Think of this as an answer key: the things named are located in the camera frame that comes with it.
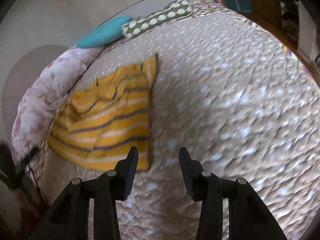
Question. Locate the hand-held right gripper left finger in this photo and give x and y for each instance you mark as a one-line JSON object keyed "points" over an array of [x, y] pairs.
{"points": [[132, 175]]}

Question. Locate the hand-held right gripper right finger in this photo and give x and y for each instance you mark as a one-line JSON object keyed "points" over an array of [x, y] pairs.
{"points": [[186, 177]]}

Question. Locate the yellow striped sweater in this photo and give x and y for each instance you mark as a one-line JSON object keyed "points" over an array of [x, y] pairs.
{"points": [[112, 120]]}

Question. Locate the pink floral duvet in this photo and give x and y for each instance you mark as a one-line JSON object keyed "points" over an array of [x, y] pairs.
{"points": [[50, 90]]}

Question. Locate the beige padded headboard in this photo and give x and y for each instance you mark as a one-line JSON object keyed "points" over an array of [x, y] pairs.
{"points": [[27, 65]]}

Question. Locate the teal pillow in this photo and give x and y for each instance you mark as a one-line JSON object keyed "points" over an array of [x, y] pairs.
{"points": [[105, 32]]}

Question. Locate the olive patterned bolster pillow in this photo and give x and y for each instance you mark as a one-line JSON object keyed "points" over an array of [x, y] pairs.
{"points": [[150, 22]]}

